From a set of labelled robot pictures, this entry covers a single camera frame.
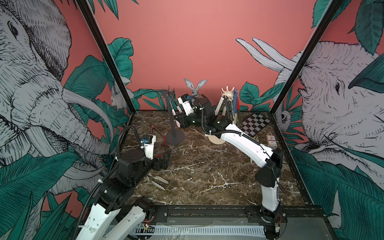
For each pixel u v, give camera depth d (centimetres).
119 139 41
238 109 82
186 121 65
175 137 104
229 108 76
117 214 43
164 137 104
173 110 71
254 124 110
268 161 47
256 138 104
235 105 77
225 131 53
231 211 78
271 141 101
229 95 73
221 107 75
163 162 57
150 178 84
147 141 52
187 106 64
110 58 88
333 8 69
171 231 70
